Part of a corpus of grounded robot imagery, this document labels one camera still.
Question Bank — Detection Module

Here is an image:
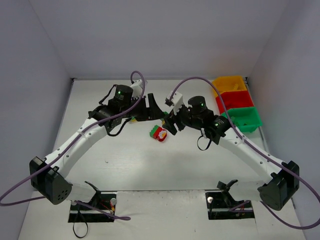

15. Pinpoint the green red flower lego stack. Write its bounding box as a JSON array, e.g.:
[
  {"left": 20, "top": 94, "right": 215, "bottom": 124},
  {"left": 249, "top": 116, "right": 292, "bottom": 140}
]
[{"left": 149, "top": 125, "right": 168, "bottom": 142}]

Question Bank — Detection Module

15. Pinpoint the green yellow oval lego stack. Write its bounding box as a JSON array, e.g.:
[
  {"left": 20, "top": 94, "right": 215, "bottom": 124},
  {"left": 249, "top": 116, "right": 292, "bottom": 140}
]
[{"left": 160, "top": 111, "right": 169, "bottom": 125}]

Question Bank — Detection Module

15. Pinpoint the green red yellow lego stack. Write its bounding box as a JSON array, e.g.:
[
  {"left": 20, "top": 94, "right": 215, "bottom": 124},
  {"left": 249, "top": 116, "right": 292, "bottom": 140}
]
[{"left": 129, "top": 117, "right": 137, "bottom": 124}]

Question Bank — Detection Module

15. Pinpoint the yellow curved lego brick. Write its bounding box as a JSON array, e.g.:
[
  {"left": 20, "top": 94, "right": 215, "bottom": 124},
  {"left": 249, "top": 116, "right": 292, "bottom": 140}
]
[{"left": 232, "top": 84, "right": 239, "bottom": 91}]

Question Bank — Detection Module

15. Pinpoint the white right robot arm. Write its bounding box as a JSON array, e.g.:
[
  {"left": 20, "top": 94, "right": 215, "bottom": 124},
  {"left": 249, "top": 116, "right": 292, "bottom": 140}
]
[{"left": 163, "top": 93, "right": 300, "bottom": 211}]

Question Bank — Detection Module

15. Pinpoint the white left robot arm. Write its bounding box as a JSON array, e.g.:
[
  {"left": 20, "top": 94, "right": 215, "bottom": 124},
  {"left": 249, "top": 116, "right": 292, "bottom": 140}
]
[{"left": 29, "top": 84, "right": 165, "bottom": 205}]

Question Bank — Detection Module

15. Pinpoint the yellow plastic bin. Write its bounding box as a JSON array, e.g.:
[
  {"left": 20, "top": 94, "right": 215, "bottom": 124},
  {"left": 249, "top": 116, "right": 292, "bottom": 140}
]
[{"left": 211, "top": 75, "right": 247, "bottom": 94}]

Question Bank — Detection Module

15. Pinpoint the red plastic bin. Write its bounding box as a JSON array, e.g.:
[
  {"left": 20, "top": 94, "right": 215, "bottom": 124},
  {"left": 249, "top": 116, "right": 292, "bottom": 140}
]
[{"left": 220, "top": 90, "right": 254, "bottom": 110}]

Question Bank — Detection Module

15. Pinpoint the green plastic bin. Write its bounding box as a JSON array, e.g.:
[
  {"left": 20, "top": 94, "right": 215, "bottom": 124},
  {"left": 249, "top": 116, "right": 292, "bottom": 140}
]
[{"left": 227, "top": 106, "right": 262, "bottom": 133}]

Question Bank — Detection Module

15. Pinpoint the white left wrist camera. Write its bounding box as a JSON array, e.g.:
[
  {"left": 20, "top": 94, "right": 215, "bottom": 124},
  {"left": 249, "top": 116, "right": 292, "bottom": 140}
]
[{"left": 130, "top": 79, "right": 144, "bottom": 100}]

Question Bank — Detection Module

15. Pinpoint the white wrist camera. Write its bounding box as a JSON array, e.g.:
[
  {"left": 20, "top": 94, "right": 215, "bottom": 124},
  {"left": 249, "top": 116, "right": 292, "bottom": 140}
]
[
  {"left": 130, "top": 79, "right": 144, "bottom": 100},
  {"left": 165, "top": 91, "right": 184, "bottom": 116}
]

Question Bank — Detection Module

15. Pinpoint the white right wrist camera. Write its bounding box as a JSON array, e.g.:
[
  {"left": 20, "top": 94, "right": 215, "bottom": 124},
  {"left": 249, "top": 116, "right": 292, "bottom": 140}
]
[{"left": 165, "top": 91, "right": 184, "bottom": 116}]

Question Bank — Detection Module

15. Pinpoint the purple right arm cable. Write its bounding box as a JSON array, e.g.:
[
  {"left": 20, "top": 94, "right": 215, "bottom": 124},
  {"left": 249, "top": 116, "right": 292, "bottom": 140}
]
[{"left": 167, "top": 76, "right": 320, "bottom": 230}]

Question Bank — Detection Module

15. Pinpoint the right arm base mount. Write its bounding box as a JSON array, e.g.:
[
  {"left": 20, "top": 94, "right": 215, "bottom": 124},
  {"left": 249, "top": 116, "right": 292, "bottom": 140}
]
[{"left": 205, "top": 191, "right": 255, "bottom": 221}]

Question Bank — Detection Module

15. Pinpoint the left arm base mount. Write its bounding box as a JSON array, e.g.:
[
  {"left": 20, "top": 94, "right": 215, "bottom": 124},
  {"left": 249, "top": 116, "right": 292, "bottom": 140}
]
[{"left": 68, "top": 191, "right": 118, "bottom": 223}]

